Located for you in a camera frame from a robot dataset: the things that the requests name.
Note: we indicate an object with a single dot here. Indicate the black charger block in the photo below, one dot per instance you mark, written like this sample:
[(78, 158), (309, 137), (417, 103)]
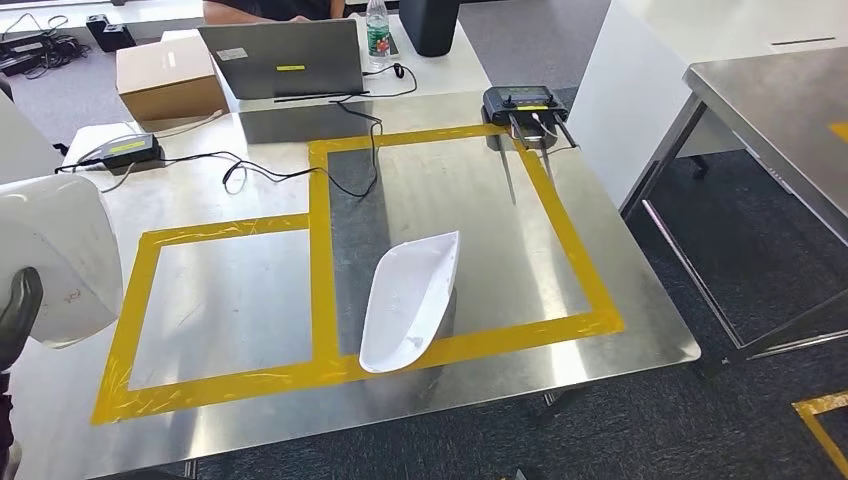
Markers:
[(112, 36)]

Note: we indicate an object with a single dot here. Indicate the steel workbench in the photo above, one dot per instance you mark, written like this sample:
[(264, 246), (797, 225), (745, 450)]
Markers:
[(225, 305)]

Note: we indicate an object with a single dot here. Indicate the clear water bottle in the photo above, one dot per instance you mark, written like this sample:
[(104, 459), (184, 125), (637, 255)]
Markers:
[(378, 33)]

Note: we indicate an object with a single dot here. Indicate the white cabinet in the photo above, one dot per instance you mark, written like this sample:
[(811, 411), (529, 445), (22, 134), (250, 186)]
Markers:
[(636, 79)]

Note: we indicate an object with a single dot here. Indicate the person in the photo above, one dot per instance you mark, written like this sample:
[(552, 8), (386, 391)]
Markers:
[(265, 8)]

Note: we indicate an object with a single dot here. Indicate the black remote controller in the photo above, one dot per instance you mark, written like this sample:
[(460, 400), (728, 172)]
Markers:
[(523, 102)]

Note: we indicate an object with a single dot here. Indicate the cardboard box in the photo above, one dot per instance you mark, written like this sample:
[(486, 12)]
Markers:
[(169, 79)]

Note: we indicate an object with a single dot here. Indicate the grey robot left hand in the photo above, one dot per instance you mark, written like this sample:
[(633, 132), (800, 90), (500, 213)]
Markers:
[(20, 311)]

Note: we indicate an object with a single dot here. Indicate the black power adapter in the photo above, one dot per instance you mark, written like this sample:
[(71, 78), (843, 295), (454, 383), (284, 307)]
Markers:
[(129, 151)]

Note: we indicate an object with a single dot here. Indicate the white curved shell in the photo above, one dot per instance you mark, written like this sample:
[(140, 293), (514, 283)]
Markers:
[(26, 139)]

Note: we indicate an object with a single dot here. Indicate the grey laptop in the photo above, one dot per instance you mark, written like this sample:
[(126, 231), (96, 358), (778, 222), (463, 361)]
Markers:
[(285, 60)]

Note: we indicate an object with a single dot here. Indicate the black bin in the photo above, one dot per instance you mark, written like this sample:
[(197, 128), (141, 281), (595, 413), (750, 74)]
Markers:
[(429, 26)]

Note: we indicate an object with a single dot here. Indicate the steel table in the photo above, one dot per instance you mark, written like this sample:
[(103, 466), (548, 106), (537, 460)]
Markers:
[(782, 106)]

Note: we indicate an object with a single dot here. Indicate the white plastic shell part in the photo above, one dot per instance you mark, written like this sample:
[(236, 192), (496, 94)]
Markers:
[(60, 252), (407, 305)]

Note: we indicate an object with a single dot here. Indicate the yellow floor tape square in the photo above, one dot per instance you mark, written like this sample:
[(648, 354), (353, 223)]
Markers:
[(821, 401)]

